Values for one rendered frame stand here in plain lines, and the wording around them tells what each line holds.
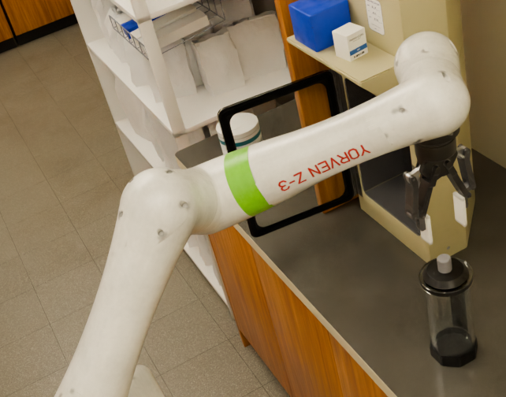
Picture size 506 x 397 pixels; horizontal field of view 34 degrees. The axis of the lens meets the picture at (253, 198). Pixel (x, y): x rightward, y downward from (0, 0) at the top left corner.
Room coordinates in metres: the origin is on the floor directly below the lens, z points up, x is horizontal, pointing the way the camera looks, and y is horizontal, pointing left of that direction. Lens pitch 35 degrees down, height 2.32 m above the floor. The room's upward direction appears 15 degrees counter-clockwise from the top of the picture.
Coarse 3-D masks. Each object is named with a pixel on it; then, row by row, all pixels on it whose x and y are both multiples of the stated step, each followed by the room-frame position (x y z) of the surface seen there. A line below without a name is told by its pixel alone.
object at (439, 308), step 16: (432, 288) 1.20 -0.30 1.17; (432, 304) 1.21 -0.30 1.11; (448, 304) 1.19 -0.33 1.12; (464, 304) 1.19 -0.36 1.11; (432, 320) 1.22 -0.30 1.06; (448, 320) 1.19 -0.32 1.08; (464, 320) 1.19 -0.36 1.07; (432, 336) 1.23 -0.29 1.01; (448, 336) 1.19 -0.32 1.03; (464, 336) 1.19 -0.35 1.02; (448, 352) 1.20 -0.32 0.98; (464, 352) 1.19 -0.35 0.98
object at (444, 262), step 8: (440, 256) 1.24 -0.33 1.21; (448, 256) 1.24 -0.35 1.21; (432, 264) 1.26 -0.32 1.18; (440, 264) 1.23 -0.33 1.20; (448, 264) 1.22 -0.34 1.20; (456, 264) 1.24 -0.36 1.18; (424, 272) 1.25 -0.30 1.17; (432, 272) 1.24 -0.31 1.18; (440, 272) 1.23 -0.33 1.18; (448, 272) 1.22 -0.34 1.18; (456, 272) 1.22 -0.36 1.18; (464, 272) 1.22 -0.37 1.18; (432, 280) 1.22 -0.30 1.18; (440, 280) 1.21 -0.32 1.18; (448, 280) 1.20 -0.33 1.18; (456, 280) 1.20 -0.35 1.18; (464, 280) 1.20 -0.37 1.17; (440, 288) 1.20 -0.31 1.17; (448, 288) 1.19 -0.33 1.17
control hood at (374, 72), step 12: (300, 48) 1.72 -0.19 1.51; (372, 48) 1.61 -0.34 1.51; (324, 60) 1.62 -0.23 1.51; (336, 60) 1.60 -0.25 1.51; (360, 60) 1.57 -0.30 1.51; (372, 60) 1.56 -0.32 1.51; (384, 60) 1.55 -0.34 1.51; (348, 72) 1.53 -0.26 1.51; (360, 72) 1.52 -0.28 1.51; (372, 72) 1.51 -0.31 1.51; (384, 72) 1.50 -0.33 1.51; (360, 84) 1.48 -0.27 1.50; (372, 84) 1.49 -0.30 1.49; (384, 84) 1.50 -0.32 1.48; (396, 84) 1.51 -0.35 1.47
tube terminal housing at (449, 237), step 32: (352, 0) 1.69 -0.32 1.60; (384, 0) 1.57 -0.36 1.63; (416, 0) 1.53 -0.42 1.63; (448, 0) 1.59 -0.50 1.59; (416, 32) 1.53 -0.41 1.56; (448, 32) 1.55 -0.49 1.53; (416, 160) 1.52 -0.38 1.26; (448, 192) 1.54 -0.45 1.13; (384, 224) 1.71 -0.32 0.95; (448, 224) 1.54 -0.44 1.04
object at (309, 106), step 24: (288, 96) 1.78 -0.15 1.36; (312, 96) 1.79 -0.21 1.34; (240, 120) 1.75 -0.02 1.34; (264, 120) 1.77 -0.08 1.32; (288, 120) 1.78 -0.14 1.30; (312, 120) 1.79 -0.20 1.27; (240, 144) 1.75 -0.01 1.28; (312, 192) 1.78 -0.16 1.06; (336, 192) 1.79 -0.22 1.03; (264, 216) 1.75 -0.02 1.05; (288, 216) 1.77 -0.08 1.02
